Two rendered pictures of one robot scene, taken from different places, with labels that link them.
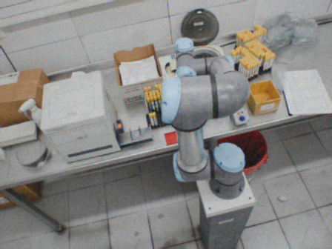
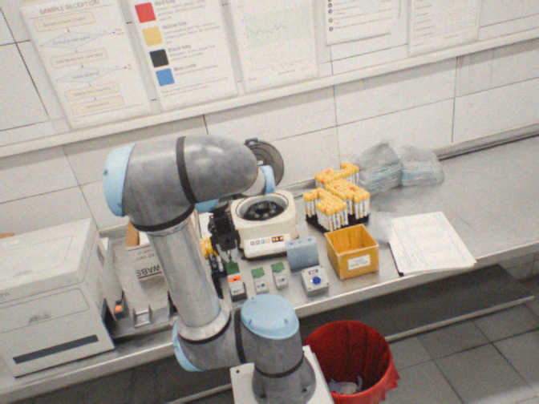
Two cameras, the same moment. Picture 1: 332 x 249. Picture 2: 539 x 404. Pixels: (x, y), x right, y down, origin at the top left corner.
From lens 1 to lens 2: 0.41 m
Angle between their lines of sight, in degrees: 24
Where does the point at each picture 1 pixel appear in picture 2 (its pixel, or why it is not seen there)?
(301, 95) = (417, 245)
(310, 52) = (432, 192)
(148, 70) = not seen: hidden behind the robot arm
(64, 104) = (18, 260)
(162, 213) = not seen: outside the picture
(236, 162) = (276, 319)
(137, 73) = not seen: hidden behind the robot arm
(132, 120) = (145, 302)
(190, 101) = (142, 165)
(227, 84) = (200, 139)
